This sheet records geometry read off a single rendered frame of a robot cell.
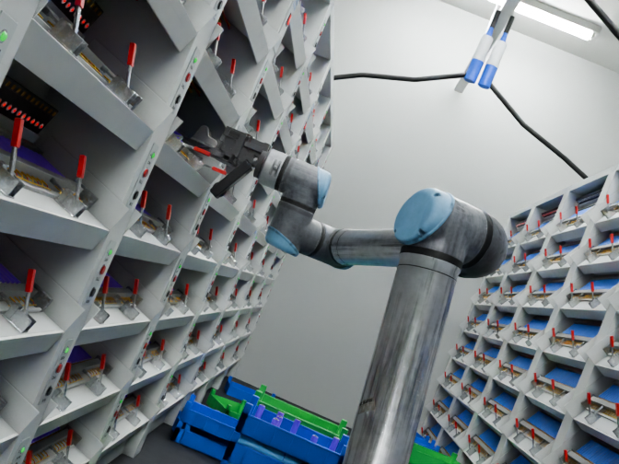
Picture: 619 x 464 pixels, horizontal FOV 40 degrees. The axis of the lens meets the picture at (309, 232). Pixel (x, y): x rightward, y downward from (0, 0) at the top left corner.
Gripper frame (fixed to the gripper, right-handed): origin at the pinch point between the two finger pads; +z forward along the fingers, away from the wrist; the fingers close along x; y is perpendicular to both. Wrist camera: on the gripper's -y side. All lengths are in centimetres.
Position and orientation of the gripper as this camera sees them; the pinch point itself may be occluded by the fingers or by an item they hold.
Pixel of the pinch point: (184, 142)
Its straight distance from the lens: 212.4
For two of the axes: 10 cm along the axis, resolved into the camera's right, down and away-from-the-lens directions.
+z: -9.2, -3.8, 0.5
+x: -0.2, -0.8, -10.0
